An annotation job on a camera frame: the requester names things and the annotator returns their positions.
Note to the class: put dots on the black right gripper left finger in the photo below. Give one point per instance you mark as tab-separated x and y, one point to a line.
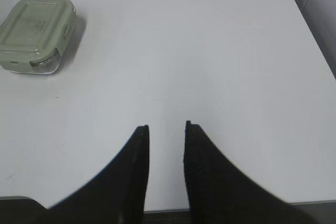
116	194

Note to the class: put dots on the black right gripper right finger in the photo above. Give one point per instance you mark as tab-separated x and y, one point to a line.
218	192

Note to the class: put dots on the green lid glass food container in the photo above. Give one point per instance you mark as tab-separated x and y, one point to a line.
36	34

